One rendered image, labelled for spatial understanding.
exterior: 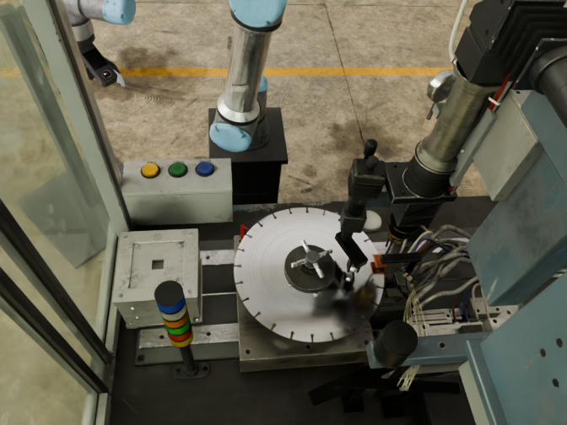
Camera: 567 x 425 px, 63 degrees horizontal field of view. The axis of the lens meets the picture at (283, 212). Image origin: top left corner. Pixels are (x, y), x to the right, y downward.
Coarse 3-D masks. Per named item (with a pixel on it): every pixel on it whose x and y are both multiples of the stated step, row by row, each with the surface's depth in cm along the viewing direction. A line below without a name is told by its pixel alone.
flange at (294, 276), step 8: (296, 248) 102; (312, 248) 102; (320, 248) 103; (288, 256) 101; (296, 256) 101; (304, 256) 99; (328, 256) 101; (288, 264) 100; (304, 264) 98; (320, 264) 98; (328, 264) 100; (288, 272) 98; (296, 272) 98; (304, 272) 98; (312, 272) 97; (328, 272) 99; (296, 280) 97; (304, 280) 98; (312, 280) 98; (320, 280) 98; (328, 280) 98; (304, 288) 97; (312, 288) 97; (320, 288) 97
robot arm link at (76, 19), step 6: (66, 0) 105; (72, 0) 105; (66, 6) 106; (72, 6) 106; (72, 12) 107; (78, 12) 107; (72, 18) 109; (78, 18) 110; (84, 18) 111; (72, 24) 110; (78, 24) 111
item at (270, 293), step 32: (256, 224) 106; (288, 224) 107; (320, 224) 107; (256, 256) 101; (256, 288) 97; (288, 288) 97; (352, 288) 98; (288, 320) 93; (320, 320) 94; (352, 320) 94
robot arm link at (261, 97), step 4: (264, 76) 134; (264, 80) 132; (260, 84) 131; (264, 84) 132; (260, 88) 131; (264, 88) 132; (260, 92) 132; (264, 92) 134; (260, 96) 133; (264, 96) 135; (256, 100) 131; (260, 100) 133; (264, 100) 136; (260, 104) 132; (264, 104) 137; (260, 108) 132; (264, 108) 139; (260, 112) 133; (264, 112) 141; (260, 116) 140
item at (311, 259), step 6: (300, 240) 99; (306, 246) 98; (306, 252) 97; (312, 252) 97; (324, 252) 97; (330, 252) 98; (306, 258) 96; (312, 258) 96; (318, 258) 96; (294, 264) 95; (300, 264) 96; (306, 264) 97; (312, 264) 96; (318, 270) 95
